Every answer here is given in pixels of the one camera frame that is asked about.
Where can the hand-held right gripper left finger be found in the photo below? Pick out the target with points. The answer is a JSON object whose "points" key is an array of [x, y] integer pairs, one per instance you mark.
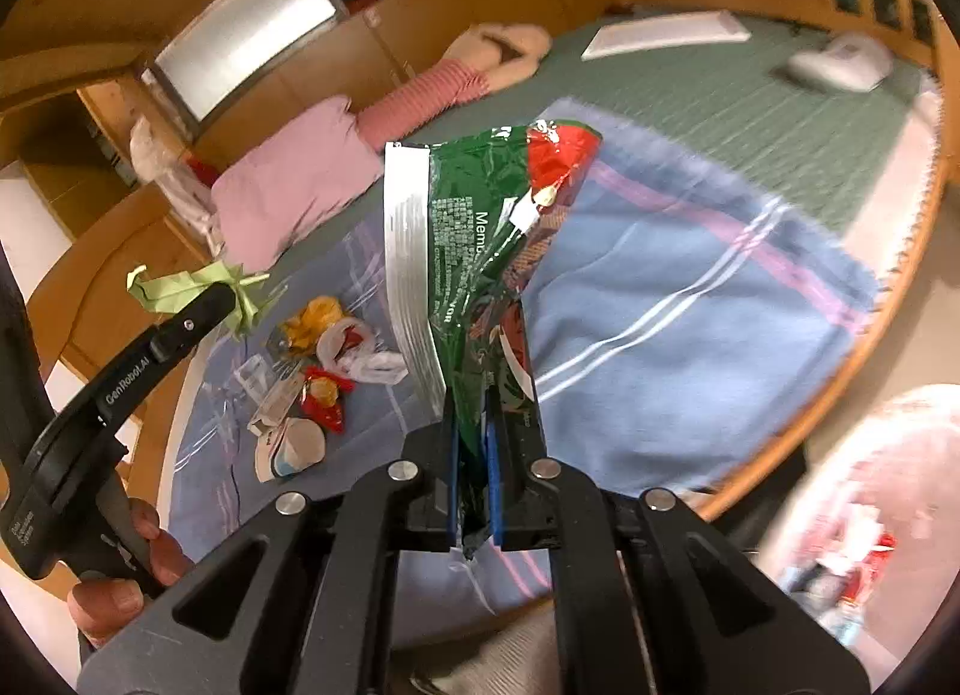
{"points": [[453, 492]]}

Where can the plain white plastic bag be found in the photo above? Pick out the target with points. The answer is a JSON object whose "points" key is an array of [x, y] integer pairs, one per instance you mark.
{"points": [[154, 151]]}

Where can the light green paper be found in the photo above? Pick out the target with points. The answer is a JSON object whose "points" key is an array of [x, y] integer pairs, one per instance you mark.
{"points": [[169, 286]]}

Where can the white and red wrapper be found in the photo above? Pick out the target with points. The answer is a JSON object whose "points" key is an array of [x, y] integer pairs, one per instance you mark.
{"points": [[375, 367]]}

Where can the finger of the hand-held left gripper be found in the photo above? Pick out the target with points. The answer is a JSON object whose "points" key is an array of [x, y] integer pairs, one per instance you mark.
{"points": [[165, 346]]}

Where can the wooden wall cabinet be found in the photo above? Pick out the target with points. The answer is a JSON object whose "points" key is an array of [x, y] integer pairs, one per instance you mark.
{"points": [[420, 12]]}

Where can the white cardboard box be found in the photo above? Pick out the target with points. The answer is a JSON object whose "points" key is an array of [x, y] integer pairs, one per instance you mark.
{"points": [[281, 402]]}

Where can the person's left hand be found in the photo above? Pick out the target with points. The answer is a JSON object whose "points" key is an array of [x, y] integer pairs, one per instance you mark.
{"points": [[105, 609]]}

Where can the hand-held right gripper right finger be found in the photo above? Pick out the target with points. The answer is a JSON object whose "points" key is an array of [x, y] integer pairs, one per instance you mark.
{"points": [[493, 507]]}

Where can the ribbed glass window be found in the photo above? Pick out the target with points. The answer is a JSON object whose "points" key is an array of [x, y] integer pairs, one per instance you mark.
{"points": [[247, 27]]}

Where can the white flat board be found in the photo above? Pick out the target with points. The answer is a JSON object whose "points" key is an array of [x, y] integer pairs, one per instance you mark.
{"points": [[660, 33]]}

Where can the clear plastic wrapper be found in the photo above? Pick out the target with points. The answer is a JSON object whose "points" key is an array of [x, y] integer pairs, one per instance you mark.
{"points": [[251, 372]]}

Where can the person's grey trousers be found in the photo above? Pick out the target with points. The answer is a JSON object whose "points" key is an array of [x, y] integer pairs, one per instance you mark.
{"points": [[487, 654]]}

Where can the blue striped blanket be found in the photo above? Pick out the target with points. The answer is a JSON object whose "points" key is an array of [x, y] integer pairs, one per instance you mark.
{"points": [[660, 365]]}

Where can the striped plush doll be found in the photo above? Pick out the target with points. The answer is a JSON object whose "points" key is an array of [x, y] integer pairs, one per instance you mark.
{"points": [[435, 91]]}

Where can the white hanging cloth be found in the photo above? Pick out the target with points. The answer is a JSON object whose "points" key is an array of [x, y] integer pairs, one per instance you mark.
{"points": [[191, 215]]}

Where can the wooden bunk bed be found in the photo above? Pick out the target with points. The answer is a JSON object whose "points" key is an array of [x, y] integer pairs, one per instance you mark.
{"points": [[97, 260]]}

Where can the white plastic massager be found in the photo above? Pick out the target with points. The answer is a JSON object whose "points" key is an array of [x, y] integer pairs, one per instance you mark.
{"points": [[840, 65]]}

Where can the white red-printed plastic bag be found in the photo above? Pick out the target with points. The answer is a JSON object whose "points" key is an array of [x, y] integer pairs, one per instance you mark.
{"points": [[900, 455]]}

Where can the green snack bag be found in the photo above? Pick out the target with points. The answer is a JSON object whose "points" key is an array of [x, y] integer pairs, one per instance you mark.
{"points": [[465, 237]]}

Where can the white paper cup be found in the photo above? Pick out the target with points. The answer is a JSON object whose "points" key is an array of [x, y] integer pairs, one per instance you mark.
{"points": [[296, 444]]}

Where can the yellow wrapper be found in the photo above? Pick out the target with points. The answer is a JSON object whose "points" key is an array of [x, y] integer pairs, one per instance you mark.
{"points": [[311, 320]]}

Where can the pink pillow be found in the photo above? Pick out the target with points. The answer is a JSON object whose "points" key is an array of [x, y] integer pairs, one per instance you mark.
{"points": [[292, 185]]}

